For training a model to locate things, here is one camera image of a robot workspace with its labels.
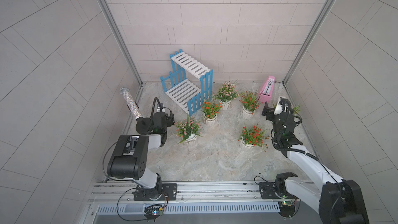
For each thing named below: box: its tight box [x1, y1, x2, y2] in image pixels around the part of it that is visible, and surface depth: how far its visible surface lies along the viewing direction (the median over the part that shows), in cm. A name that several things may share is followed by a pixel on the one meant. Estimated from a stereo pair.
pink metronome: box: [259, 75, 276, 104], surface depth 101 cm
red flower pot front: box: [241, 135, 254, 147], surface depth 81 cm
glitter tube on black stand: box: [119, 86, 151, 135], surface depth 79 cm
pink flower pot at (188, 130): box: [174, 115, 206, 144], surface depth 82 cm
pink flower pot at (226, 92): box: [212, 81, 243, 110], surface depth 93 cm
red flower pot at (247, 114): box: [241, 106, 257, 120], surface depth 96 cm
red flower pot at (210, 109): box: [200, 99, 224, 127], surface depth 90 cm
